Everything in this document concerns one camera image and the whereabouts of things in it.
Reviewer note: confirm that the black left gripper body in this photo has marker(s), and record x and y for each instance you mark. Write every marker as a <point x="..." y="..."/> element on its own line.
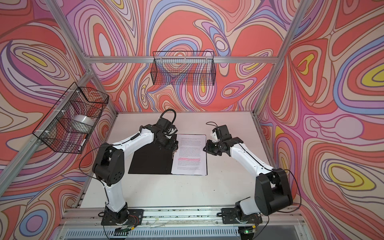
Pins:
<point x="168" y="143"/>

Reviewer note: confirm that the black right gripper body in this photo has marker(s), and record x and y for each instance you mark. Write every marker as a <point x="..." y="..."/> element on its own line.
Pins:
<point x="220" y="143"/>

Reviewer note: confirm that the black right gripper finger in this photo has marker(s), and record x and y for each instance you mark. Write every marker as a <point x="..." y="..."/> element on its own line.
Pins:
<point x="209" y="147"/>
<point x="215" y="152"/>

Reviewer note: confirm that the white and black file folder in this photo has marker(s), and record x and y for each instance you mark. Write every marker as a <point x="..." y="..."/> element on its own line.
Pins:
<point x="152" y="159"/>

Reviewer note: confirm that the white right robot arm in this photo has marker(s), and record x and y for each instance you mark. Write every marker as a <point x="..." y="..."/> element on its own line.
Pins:
<point x="272" y="187"/>

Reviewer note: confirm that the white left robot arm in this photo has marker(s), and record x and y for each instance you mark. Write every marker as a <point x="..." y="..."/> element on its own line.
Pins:
<point x="109" y="165"/>

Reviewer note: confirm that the silver tape roll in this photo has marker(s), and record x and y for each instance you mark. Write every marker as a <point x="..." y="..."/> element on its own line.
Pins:
<point x="84" y="120"/>

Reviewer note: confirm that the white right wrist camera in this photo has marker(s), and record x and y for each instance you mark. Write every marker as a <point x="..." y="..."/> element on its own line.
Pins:
<point x="214" y="137"/>

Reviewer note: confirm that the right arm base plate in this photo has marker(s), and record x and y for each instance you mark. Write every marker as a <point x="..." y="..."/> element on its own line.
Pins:
<point x="236" y="216"/>

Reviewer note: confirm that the black wire basket rear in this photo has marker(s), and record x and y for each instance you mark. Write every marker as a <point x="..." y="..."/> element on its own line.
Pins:
<point x="183" y="68"/>

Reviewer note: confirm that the black wire basket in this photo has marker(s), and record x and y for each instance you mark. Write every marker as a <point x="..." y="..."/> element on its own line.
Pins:
<point x="183" y="68"/>
<point x="64" y="135"/>

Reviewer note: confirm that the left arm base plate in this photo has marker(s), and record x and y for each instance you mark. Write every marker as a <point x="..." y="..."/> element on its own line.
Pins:
<point x="125" y="217"/>

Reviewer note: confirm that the aluminium front rail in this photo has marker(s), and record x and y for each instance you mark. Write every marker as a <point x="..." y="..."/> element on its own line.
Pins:
<point x="181" y="223"/>

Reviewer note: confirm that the black wire basket left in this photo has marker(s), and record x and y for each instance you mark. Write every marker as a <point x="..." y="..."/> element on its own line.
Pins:
<point x="64" y="135"/>

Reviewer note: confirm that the aluminium frame post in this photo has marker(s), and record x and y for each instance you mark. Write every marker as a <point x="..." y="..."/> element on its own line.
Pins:
<point x="68" y="33"/>

